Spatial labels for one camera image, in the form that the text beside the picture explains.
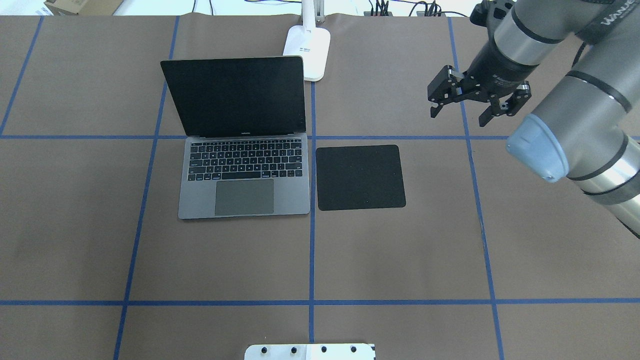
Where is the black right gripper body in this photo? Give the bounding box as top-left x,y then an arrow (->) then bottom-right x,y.
427,47 -> 531,117

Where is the black mouse pad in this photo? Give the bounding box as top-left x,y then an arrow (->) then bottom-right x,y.
315,145 -> 407,211

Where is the grey laptop computer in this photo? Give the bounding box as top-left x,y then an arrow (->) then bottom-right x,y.
160,55 -> 311,220

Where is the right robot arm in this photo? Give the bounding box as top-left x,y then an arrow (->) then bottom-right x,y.
427,0 -> 640,237

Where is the white desk lamp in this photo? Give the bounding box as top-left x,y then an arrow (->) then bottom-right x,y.
282,0 -> 330,82

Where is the cardboard box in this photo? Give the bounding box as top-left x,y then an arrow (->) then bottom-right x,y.
43,0 -> 124,16

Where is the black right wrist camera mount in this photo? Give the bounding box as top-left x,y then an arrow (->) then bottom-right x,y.
469,0 -> 515,29

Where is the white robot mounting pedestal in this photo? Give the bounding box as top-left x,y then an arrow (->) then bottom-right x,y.
244,342 -> 377,360

